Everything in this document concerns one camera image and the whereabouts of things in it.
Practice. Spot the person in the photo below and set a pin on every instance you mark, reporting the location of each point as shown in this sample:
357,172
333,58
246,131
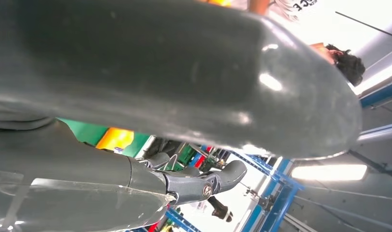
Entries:
349,67
223,213

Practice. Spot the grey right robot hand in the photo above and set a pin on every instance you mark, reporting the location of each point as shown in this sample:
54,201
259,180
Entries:
183,70

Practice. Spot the blue metal shelving rack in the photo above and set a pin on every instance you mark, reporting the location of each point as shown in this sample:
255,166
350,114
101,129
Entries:
279,192

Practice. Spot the green plastic crate stack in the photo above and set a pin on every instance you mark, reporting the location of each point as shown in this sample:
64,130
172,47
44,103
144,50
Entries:
186,155

